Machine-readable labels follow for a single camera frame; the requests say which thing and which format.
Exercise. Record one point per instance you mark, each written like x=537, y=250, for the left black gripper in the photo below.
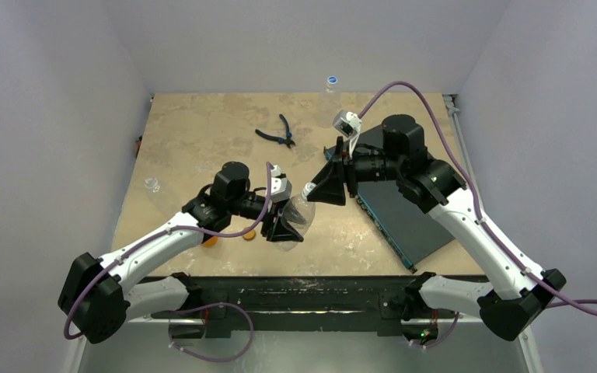
x=278, y=228

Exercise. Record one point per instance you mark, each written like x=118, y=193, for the orange juice bottle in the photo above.
x=212, y=241

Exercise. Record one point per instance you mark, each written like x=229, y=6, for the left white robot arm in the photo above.
x=101, y=293

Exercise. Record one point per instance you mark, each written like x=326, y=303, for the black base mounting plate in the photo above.
x=381, y=305

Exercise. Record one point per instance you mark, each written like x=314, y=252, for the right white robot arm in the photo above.
x=516, y=289

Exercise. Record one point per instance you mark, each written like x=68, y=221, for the dark network switch box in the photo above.
x=401, y=211

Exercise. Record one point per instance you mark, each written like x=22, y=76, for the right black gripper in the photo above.
x=350, y=175

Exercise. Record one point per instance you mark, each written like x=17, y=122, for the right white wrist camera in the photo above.
x=349, y=125

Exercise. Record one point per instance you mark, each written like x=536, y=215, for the orange bottle cap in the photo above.
x=250, y=235

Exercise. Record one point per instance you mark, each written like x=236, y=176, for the clear plastic bottle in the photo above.
x=328, y=105

